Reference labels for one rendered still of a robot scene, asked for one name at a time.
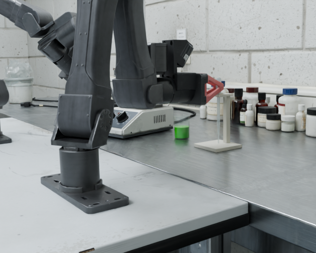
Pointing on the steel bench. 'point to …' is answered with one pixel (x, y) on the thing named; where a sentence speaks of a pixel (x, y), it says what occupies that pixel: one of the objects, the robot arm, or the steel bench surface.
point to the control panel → (124, 121)
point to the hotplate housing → (145, 122)
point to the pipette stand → (211, 145)
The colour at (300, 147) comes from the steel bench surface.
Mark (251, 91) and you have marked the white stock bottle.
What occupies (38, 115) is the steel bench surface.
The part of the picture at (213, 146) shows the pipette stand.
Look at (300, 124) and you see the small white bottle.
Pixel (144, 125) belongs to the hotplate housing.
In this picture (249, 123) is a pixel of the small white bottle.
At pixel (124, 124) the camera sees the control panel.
